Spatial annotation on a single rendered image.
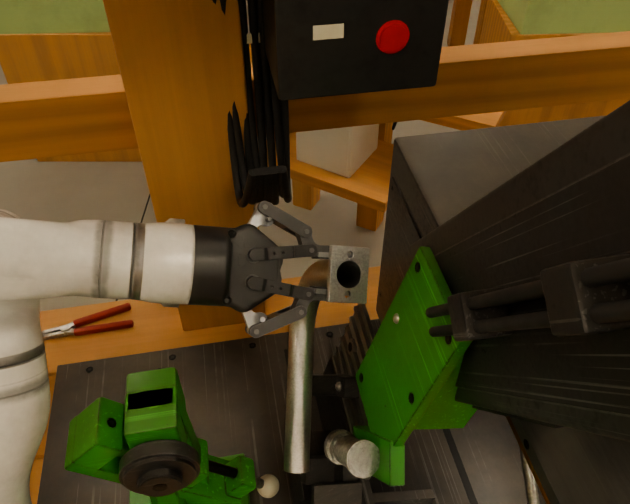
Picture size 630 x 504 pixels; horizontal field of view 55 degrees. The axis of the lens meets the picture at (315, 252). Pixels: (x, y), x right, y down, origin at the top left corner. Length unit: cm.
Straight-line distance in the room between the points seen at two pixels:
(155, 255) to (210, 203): 31
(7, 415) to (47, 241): 15
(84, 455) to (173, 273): 20
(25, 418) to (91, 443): 8
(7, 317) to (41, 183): 244
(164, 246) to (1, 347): 15
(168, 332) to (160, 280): 50
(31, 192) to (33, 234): 244
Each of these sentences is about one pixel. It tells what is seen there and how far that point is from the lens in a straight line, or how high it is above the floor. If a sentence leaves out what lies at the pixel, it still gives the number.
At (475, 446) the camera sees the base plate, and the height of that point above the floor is 90.
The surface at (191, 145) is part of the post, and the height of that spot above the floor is 124.
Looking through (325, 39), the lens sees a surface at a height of 141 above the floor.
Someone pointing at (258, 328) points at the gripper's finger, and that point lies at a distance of 58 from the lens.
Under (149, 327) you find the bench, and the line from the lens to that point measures 105.
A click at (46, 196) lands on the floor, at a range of 292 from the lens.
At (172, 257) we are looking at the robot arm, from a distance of 54.
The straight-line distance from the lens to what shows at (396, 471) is 64.
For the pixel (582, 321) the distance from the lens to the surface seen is 31.
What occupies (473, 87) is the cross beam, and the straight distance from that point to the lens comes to 94.
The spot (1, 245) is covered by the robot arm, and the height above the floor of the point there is 135.
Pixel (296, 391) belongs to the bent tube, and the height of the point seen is 107.
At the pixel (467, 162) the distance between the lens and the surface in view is 76.
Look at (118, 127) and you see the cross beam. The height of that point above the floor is 122.
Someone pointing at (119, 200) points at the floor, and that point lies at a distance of 278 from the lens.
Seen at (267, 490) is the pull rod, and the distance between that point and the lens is 79.
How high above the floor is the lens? 167
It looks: 44 degrees down
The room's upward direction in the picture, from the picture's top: straight up
